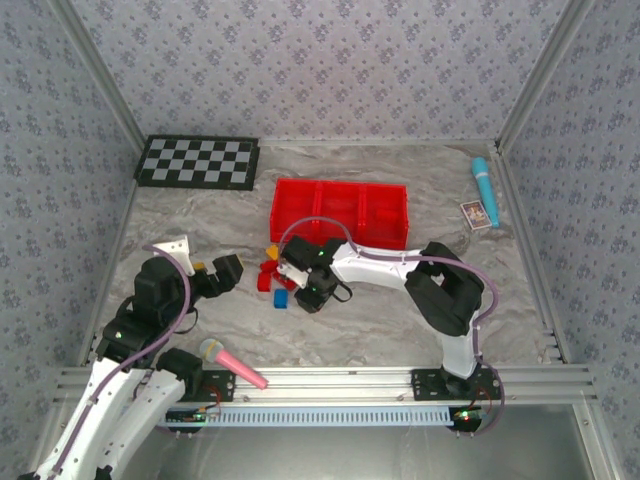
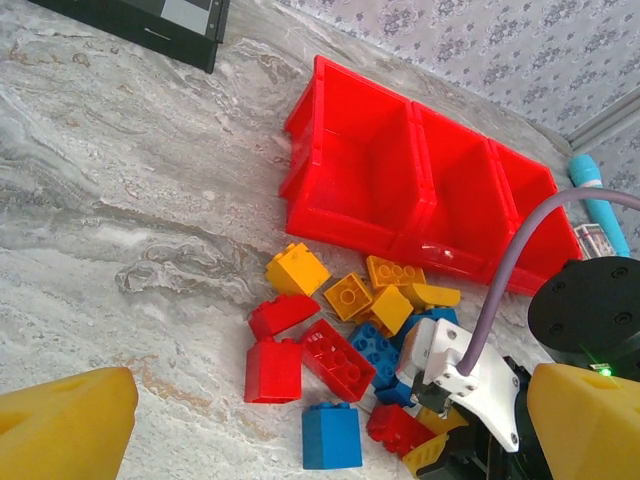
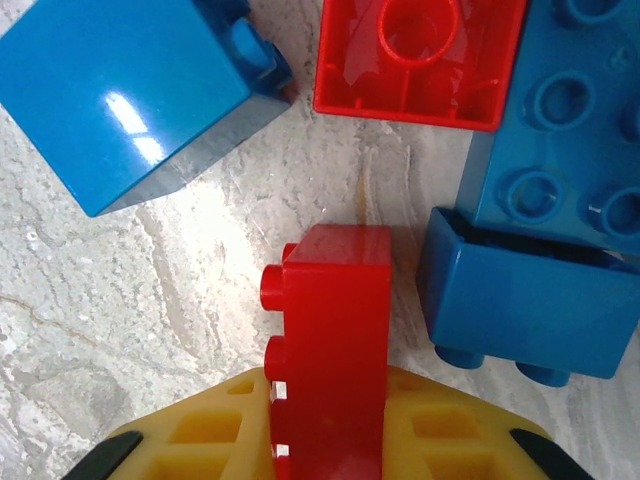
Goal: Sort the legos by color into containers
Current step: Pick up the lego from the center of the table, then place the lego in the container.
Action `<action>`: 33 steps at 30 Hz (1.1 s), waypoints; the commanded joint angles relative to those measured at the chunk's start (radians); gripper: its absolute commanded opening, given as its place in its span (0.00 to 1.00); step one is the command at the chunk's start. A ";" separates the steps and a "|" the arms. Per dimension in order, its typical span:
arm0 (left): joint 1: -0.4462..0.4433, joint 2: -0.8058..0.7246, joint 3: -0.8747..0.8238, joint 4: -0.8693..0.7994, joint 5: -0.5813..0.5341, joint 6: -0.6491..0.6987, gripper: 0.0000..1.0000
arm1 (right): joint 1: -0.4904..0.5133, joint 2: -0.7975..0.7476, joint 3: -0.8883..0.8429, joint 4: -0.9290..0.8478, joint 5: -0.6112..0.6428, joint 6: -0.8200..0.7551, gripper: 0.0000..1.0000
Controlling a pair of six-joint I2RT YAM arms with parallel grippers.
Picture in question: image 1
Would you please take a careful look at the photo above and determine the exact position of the red three-compartment bin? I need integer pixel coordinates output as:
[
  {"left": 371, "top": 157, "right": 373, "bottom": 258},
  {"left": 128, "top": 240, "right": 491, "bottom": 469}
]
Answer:
[{"left": 268, "top": 178, "right": 412, "bottom": 251}]

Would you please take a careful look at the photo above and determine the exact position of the pink toy microphone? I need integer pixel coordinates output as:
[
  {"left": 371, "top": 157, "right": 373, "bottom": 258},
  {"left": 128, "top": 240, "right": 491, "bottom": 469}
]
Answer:
[{"left": 198, "top": 338, "right": 270, "bottom": 390}]

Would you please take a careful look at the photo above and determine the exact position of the black and grey checkerboard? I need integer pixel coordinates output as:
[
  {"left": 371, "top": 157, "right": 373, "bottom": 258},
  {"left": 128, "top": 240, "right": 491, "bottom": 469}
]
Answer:
[{"left": 134, "top": 134, "right": 261, "bottom": 192}]

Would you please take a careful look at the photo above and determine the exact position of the small circuit board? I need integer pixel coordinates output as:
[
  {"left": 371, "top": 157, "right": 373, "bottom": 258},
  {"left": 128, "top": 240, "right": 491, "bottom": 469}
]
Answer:
[
  {"left": 166, "top": 407, "right": 221, "bottom": 426},
  {"left": 448, "top": 407, "right": 487, "bottom": 432}
]

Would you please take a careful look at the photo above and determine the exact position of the small playing card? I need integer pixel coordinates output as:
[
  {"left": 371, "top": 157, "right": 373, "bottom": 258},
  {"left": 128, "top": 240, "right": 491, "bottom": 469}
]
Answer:
[{"left": 459, "top": 200, "right": 490, "bottom": 230}]

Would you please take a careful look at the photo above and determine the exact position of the light blue toy microphone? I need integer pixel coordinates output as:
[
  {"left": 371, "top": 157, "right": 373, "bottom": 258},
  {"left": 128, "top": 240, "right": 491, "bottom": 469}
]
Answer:
[{"left": 471, "top": 156, "right": 501, "bottom": 229}]

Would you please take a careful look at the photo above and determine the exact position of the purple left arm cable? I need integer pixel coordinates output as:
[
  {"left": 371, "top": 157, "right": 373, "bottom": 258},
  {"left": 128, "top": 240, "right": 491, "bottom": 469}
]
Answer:
[{"left": 49, "top": 243, "right": 194, "bottom": 476}]

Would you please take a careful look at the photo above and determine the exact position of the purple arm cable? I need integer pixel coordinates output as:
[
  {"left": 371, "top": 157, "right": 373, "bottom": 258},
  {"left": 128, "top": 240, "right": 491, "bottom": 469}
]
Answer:
[
  {"left": 278, "top": 218, "right": 506, "bottom": 435},
  {"left": 49, "top": 243, "right": 194, "bottom": 476}
]

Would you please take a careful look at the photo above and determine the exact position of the aluminium side rail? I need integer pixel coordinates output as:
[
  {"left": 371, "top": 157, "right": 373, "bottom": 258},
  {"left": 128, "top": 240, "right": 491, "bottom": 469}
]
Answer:
[
  {"left": 77, "top": 144, "right": 146, "bottom": 369},
  {"left": 494, "top": 144, "right": 571, "bottom": 365}
]

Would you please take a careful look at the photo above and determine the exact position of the wide aluminium front rail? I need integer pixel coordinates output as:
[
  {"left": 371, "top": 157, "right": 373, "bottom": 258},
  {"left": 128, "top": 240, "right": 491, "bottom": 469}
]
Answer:
[{"left": 49, "top": 366, "right": 599, "bottom": 404}]

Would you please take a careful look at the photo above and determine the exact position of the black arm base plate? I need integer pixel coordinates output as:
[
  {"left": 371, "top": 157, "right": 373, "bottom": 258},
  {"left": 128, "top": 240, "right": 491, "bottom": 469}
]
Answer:
[
  {"left": 197, "top": 369, "right": 236, "bottom": 404},
  {"left": 410, "top": 368, "right": 501, "bottom": 402}
]

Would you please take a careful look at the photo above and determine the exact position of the blue-grey slotted cable duct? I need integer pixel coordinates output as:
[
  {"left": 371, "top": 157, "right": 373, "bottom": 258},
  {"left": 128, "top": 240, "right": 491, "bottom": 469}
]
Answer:
[{"left": 157, "top": 405, "right": 459, "bottom": 428}]

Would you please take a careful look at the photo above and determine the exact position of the aluminium back rail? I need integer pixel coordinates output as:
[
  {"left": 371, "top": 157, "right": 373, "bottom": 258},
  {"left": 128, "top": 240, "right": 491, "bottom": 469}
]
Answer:
[{"left": 259, "top": 138, "right": 501, "bottom": 147}]

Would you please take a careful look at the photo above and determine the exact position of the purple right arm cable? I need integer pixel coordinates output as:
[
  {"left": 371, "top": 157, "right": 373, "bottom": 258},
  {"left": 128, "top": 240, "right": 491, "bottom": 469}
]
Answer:
[{"left": 278, "top": 218, "right": 506, "bottom": 435}]

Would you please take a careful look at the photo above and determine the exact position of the aluminium frame post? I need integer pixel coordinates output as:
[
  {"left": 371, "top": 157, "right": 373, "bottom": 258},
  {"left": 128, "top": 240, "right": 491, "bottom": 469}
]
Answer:
[
  {"left": 47, "top": 0, "right": 149, "bottom": 151},
  {"left": 497, "top": 0, "right": 601, "bottom": 151}
]

